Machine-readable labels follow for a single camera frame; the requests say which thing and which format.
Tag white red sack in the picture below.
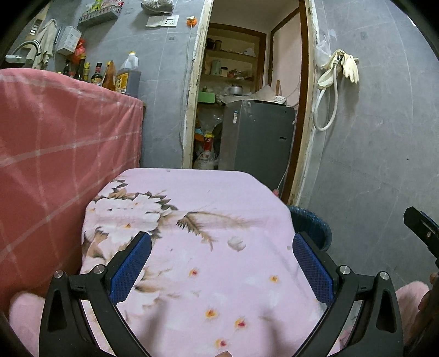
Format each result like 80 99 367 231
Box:
193 132 216 170

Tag grey washing machine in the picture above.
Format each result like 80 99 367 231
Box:
218 100 296 190

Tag chrome faucet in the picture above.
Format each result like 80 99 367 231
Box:
5 40 42 66

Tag wooden storage shelf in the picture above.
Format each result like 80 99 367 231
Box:
199 22 266 96

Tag wire wall shelf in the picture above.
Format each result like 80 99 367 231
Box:
78 5 122 28

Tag large oil jug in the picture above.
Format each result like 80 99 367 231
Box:
115 51 141 98

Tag pink floral tablecloth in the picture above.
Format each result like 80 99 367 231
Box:
82 169 324 356

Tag wall power socket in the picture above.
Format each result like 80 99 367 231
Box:
146 16 179 28

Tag white wall box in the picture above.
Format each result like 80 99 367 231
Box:
56 26 82 56

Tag pink sleeve forearm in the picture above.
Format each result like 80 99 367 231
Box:
396 281 430 345

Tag cream rubber gloves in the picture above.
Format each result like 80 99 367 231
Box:
317 49 359 89

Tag beige hanging towel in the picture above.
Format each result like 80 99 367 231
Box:
26 19 58 69

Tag red plaid cloth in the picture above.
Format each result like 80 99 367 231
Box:
1 68 143 312

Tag blue trash bin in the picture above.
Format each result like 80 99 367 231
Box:
289 206 333 251

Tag small white paper scrap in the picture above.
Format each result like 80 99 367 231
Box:
228 236 246 252

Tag dark sauce bottle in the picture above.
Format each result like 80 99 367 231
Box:
74 53 86 80

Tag hanging plastic bag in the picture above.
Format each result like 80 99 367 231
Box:
141 0 174 16

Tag right hand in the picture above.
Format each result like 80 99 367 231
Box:
403 273 438 356

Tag white hose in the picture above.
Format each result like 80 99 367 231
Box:
312 61 340 133

